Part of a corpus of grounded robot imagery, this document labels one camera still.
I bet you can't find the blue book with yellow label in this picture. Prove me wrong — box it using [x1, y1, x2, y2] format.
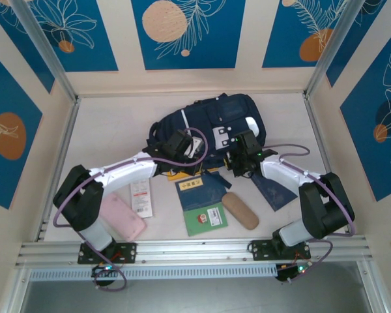
[174, 171, 229, 216]

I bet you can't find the grey slotted cable duct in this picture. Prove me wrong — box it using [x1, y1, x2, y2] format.
[29, 264, 278, 282]

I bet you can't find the green notebook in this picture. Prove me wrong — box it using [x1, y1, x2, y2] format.
[183, 202, 229, 237]

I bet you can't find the tan glasses case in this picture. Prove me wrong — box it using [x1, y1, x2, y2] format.
[222, 192, 260, 231]

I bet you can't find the aluminium frame post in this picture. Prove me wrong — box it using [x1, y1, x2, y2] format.
[303, 0, 371, 99]
[8, 0, 80, 104]

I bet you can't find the aluminium table side rail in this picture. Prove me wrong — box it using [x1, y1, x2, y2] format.
[302, 93, 355, 236]
[35, 97, 83, 243]

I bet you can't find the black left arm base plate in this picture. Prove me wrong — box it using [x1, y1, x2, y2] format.
[77, 241, 138, 265]

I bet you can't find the aluminium mounting rail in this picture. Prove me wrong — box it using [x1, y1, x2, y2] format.
[14, 236, 374, 269]

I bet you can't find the white red paper tag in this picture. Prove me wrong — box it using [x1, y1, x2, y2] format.
[129, 178, 154, 218]

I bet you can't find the navy blue backpack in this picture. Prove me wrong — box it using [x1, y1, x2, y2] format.
[146, 93, 267, 190]

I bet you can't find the pink pencil case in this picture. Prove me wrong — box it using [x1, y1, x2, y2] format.
[99, 192, 147, 243]

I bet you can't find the aluminium lower frame bar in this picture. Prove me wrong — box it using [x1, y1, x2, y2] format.
[0, 265, 32, 313]
[356, 260, 390, 313]

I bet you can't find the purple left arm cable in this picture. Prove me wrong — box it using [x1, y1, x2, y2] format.
[53, 127, 209, 291]

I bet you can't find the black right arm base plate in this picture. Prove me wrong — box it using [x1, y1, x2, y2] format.
[249, 239, 312, 261]

